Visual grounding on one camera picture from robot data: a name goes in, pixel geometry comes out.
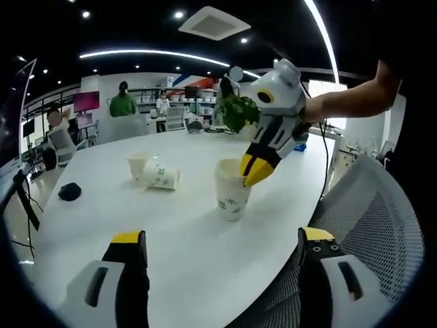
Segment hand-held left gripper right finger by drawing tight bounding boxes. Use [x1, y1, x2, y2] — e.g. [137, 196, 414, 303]
[296, 226, 393, 328]

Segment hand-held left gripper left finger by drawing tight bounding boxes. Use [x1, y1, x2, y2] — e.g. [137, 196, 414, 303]
[56, 230, 151, 328]

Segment stack of nested paper cups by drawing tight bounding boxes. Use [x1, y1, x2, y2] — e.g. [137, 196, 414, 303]
[214, 158, 253, 221]

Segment white paper cup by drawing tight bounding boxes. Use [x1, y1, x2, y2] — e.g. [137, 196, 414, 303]
[143, 159, 181, 191]
[126, 151, 160, 187]

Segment green potted plant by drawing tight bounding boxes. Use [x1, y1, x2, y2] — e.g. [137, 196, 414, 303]
[218, 94, 262, 134]

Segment grey curved device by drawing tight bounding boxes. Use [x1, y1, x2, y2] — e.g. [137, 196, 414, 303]
[186, 119, 205, 135]

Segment storage shelves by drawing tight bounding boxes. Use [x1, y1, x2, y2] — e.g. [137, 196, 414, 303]
[129, 87, 219, 117]

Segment white office chair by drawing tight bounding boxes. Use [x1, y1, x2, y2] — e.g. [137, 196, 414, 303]
[47, 128, 88, 167]
[165, 106, 187, 133]

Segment grey mesh office chair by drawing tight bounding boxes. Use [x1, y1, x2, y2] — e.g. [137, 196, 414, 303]
[235, 153, 426, 328]

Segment white table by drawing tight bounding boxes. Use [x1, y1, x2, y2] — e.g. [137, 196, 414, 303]
[13, 128, 342, 328]

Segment large ceiling air vent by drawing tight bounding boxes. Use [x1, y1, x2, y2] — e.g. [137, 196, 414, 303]
[178, 5, 252, 42]

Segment black mouse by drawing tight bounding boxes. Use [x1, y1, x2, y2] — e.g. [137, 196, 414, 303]
[57, 182, 83, 202]

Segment black stand pole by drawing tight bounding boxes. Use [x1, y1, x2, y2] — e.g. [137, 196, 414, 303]
[12, 169, 42, 232]

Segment operator person with mask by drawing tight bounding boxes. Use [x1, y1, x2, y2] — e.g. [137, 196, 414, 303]
[377, 57, 434, 192]

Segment long ceiling light strip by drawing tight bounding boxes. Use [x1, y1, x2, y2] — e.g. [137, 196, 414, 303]
[79, 49, 260, 79]

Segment grey chair backrest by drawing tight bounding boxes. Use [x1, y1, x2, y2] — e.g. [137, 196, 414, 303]
[98, 114, 150, 144]

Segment pink monitor screen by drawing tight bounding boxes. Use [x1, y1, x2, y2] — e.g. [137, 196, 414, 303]
[73, 90, 100, 113]

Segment black screen on stand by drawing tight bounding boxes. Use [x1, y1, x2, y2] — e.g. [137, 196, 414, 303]
[22, 118, 37, 161]

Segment black cable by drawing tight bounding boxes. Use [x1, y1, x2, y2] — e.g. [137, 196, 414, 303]
[318, 118, 331, 201]

